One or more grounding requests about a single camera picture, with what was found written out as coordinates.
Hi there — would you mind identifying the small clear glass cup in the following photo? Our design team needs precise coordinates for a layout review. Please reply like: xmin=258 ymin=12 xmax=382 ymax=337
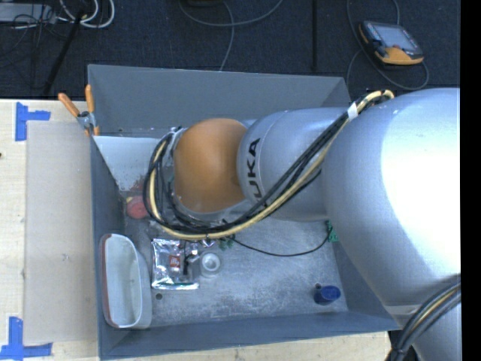
xmin=199 ymin=252 xmax=222 ymax=278

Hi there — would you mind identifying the silver foil packet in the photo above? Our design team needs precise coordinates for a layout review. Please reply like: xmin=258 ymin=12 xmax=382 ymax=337
xmin=150 ymin=238 xmax=201 ymax=291

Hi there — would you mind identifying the white tray with red-brown rim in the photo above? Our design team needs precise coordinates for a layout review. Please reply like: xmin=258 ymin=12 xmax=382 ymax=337
xmin=98 ymin=232 xmax=153 ymax=330

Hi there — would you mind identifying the grey metal bin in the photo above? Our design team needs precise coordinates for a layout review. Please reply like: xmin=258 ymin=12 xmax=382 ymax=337
xmin=86 ymin=64 xmax=401 ymax=361

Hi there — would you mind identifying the red round object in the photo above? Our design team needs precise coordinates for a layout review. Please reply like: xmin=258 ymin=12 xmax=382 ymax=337
xmin=125 ymin=195 xmax=152 ymax=220

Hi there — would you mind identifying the blue cylinder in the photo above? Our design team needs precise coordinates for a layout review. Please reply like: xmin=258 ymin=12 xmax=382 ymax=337
xmin=313 ymin=284 xmax=343 ymax=306

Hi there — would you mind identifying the pale flat board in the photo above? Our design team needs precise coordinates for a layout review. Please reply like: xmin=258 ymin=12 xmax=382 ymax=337
xmin=22 ymin=120 xmax=99 ymax=347

